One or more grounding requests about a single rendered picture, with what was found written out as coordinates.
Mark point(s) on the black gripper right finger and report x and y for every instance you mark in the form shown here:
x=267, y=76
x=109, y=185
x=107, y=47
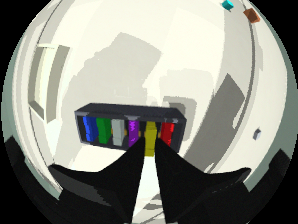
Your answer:
x=182, y=186

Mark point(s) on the red fuse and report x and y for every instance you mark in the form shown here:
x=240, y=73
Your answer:
x=166, y=132

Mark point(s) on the small orange block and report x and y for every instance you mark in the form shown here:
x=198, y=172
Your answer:
x=250, y=14

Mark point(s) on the grey fuse block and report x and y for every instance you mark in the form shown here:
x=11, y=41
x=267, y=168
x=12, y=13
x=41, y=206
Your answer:
x=106, y=125

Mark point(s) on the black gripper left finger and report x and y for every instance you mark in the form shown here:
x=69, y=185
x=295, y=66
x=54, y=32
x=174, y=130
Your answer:
x=116, y=185

